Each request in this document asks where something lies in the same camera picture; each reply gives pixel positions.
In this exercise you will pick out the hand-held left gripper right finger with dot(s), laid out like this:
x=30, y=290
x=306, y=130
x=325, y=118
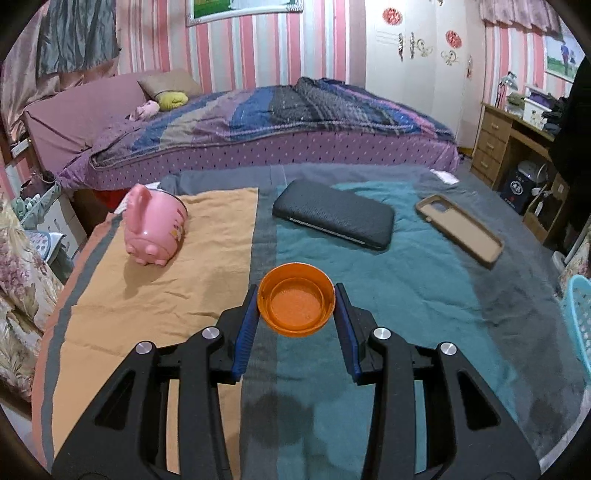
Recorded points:
x=348, y=337

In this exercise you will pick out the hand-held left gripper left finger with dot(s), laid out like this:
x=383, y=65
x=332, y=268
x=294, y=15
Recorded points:
x=244, y=337

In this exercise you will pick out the orange grey teal striped blanket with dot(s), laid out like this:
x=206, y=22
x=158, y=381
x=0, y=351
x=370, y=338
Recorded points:
x=415, y=300

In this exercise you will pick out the black textured wallet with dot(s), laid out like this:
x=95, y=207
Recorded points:
x=332, y=212

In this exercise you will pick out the pink piggy bank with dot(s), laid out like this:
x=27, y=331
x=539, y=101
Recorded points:
x=152, y=230

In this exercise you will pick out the tan phone case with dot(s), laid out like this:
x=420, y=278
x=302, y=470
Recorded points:
x=461, y=226

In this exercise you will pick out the white crumpled tissue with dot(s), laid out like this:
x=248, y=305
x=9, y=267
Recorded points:
x=443, y=177

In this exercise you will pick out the black printed box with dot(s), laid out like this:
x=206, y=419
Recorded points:
x=517, y=189

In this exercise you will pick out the cardboard box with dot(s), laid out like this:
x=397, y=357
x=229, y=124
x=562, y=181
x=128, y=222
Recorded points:
x=542, y=217

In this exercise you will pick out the purple blue striped quilt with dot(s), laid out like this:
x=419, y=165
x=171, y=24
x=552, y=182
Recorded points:
x=277, y=110

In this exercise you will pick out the light blue plastic basket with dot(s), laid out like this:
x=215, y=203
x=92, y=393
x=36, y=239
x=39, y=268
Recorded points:
x=577, y=318

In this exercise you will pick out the wooden desk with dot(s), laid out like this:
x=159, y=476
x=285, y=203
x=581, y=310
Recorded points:
x=494, y=138

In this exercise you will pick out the yellow green plush toy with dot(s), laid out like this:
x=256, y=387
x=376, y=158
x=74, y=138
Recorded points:
x=173, y=100

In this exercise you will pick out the pink plush toy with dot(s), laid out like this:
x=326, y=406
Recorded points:
x=144, y=110

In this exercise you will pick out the white wardrobe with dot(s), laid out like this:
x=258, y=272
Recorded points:
x=415, y=92

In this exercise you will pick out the tan pillow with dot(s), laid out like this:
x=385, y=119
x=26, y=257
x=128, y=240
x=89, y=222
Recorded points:
x=171, y=82

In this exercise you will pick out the purple bed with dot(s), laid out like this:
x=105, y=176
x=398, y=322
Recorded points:
x=69, y=115

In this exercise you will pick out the desk lamp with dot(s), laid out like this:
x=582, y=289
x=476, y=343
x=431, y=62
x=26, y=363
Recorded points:
x=508, y=83

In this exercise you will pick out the dark clothing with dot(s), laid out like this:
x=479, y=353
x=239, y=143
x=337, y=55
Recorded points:
x=575, y=138

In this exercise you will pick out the framed landscape picture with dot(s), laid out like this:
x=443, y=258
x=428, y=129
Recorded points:
x=240, y=9

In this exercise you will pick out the grey hanging cloth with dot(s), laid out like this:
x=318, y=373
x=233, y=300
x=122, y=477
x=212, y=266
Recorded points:
x=74, y=37

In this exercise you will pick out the pink floral valance curtain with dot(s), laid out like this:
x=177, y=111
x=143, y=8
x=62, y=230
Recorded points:
x=517, y=14

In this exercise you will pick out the small wall picture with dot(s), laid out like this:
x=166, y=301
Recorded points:
x=561, y=53

